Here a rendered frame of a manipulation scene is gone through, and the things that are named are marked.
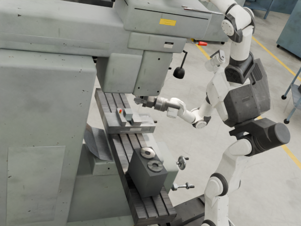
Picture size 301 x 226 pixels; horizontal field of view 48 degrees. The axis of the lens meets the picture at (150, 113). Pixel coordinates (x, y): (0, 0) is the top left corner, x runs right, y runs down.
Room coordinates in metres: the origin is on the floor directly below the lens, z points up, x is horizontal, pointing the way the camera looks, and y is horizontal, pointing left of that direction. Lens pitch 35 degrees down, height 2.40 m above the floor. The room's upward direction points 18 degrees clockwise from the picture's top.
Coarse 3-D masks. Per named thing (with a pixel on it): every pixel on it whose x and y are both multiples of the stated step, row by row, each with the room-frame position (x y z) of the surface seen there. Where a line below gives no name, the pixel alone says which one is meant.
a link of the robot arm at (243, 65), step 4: (248, 56) 1.57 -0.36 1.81; (232, 60) 1.56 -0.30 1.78; (244, 60) 1.55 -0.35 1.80; (248, 60) 1.63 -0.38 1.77; (228, 64) 1.60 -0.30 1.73; (232, 64) 1.57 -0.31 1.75; (236, 64) 1.55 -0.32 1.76; (240, 64) 1.58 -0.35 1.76; (244, 64) 1.59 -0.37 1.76; (248, 64) 1.62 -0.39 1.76; (240, 68) 1.56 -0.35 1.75; (244, 68) 1.58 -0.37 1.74; (244, 72) 1.59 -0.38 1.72
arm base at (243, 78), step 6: (252, 54) 1.66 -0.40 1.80; (252, 60) 1.66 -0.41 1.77; (228, 66) 1.57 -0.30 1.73; (234, 66) 1.56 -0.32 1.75; (252, 66) 1.65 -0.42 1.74; (228, 72) 1.58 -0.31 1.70; (234, 72) 1.56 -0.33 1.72; (240, 72) 1.55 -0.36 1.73; (246, 72) 1.61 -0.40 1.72; (228, 78) 1.59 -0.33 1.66; (234, 78) 1.58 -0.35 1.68; (240, 78) 1.56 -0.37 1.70; (246, 78) 1.59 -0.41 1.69
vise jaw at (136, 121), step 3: (132, 111) 1.96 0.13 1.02; (135, 111) 1.97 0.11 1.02; (135, 114) 1.93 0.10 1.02; (132, 117) 1.89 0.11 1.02; (135, 117) 1.90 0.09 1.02; (138, 117) 1.91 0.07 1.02; (132, 120) 1.87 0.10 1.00; (135, 120) 1.87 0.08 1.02; (138, 120) 1.88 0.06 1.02; (132, 123) 1.86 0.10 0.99; (135, 123) 1.86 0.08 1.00; (138, 123) 1.87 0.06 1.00
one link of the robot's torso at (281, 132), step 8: (256, 120) 1.54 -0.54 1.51; (264, 120) 1.56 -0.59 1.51; (240, 128) 1.54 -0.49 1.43; (248, 128) 1.51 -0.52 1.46; (256, 128) 1.49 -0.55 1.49; (264, 128) 1.47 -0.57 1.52; (272, 128) 1.46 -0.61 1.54; (280, 128) 1.47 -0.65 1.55; (240, 136) 1.59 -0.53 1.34; (256, 136) 1.47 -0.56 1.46; (264, 136) 1.45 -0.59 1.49; (272, 136) 1.43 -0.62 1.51; (280, 136) 1.43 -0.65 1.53; (288, 136) 1.46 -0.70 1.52; (264, 144) 1.44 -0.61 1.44; (272, 144) 1.43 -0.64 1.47; (280, 144) 1.42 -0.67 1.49
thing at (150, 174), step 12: (132, 156) 1.49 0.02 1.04; (144, 156) 1.44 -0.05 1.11; (156, 156) 1.49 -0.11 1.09; (132, 168) 1.46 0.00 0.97; (144, 168) 1.37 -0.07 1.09; (156, 168) 1.38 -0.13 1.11; (144, 180) 1.34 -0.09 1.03; (156, 180) 1.35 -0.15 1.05; (144, 192) 1.32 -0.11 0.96; (156, 192) 1.37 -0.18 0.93
